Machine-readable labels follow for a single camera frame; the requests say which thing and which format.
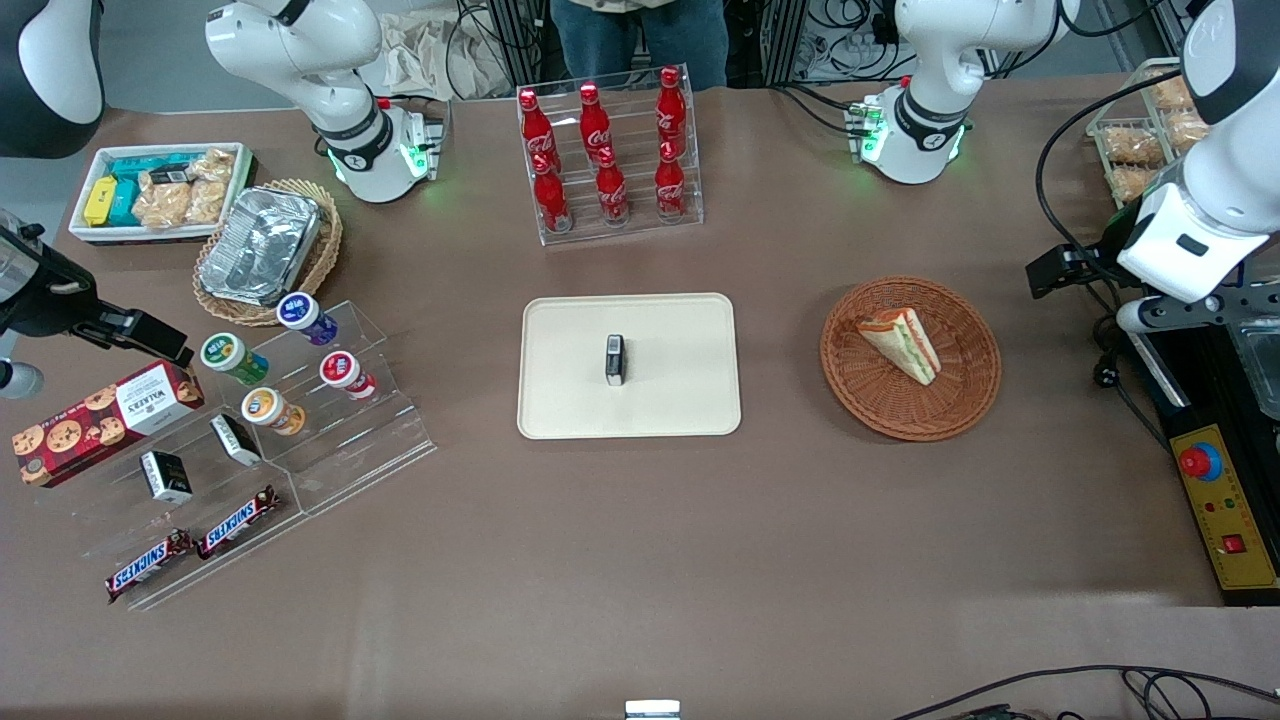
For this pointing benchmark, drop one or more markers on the clear bag of brown snacks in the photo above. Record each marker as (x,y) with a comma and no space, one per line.
(215,165)
(162,205)
(207,198)

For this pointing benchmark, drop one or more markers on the red lid yogurt cup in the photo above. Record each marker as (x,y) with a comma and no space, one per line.
(345,373)

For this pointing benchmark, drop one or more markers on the red cola bottle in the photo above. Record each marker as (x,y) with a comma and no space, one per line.
(671,110)
(551,200)
(537,135)
(611,190)
(596,125)
(669,185)

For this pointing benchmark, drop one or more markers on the white plastic bin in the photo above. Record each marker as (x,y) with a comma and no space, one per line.
(85,165)

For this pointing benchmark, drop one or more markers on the round brown wicker basket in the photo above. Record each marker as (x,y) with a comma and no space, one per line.
(890,405)

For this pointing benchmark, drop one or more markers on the silver foil container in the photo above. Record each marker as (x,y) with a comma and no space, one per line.
(260,245)

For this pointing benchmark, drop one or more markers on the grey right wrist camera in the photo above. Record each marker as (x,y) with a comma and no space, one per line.
(18,380)

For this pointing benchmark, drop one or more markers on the small black white box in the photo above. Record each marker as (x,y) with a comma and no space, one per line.
(236,440)
(166,477)

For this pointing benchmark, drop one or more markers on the blue lid yogurt cup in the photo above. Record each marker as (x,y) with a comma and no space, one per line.
(305,316)

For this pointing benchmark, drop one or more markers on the red cookie box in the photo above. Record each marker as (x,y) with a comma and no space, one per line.
(90,425)

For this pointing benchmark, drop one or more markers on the clear acrylic bottle rack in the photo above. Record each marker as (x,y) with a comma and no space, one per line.
(640,225)

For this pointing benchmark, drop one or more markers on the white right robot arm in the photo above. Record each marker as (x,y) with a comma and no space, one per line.
(300,50)

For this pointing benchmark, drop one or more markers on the teal long box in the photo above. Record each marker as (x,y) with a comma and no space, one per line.
(150,163)

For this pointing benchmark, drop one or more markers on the teal short box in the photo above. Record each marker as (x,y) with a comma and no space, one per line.
(124,203)

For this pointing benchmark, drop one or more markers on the orange lid yogurt cup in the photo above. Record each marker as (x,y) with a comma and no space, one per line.
(270,410)

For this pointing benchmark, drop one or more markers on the green lid yogurt cup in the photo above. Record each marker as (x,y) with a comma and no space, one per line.
(230,356)

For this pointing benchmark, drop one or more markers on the snickers chocolate bar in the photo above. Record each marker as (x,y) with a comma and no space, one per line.
(148,566)
(238,522)

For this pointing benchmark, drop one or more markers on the bagged brown pastry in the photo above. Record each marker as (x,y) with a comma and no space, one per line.
(1132,147)
(1168,94)
(1133,183)
(1186,130)

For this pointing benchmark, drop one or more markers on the triangular sandwich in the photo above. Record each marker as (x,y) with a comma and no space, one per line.
(905,345)

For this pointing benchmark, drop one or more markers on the oval tan wicker basket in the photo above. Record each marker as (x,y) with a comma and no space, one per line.
(325,250)

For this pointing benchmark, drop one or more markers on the crumpled beige bag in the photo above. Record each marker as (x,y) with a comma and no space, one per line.
(420,55)

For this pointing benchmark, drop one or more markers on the clear acrylic stepped display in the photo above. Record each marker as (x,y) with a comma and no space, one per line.
(340,450)

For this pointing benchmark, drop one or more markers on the yellow small box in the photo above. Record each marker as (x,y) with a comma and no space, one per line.
(100,200)

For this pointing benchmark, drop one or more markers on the small black upright box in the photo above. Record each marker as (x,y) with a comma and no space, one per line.
(615,362)

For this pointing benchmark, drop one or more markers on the small silver device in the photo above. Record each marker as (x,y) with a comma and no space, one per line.
(652,710)

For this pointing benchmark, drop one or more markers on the connector box with green light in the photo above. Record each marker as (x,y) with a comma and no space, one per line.
(866,130)
(425,135)

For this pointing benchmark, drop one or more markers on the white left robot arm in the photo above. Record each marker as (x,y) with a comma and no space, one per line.
(935,60)

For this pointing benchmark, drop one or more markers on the beige plastic tray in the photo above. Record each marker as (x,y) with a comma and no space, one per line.
(670,400)

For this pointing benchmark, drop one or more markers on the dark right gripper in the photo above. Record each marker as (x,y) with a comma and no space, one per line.
(42,297)

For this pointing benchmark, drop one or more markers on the person in blue jeans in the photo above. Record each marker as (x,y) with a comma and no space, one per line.
(600,40)

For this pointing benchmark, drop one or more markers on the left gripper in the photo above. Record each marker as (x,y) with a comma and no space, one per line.
(1108,250)

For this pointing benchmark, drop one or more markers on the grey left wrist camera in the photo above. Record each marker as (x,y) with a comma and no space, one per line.
(1150,315)

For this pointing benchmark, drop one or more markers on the clear plastic container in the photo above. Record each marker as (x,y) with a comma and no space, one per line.
(1262,370)

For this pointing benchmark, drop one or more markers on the black control box yellow panel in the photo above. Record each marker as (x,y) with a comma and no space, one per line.
(1225,500)

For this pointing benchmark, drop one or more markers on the red emergency stop button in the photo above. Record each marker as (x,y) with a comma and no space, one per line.
(1200,461)

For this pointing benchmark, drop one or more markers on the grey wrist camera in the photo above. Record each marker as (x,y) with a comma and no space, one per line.
(18,380)
(1150,315)

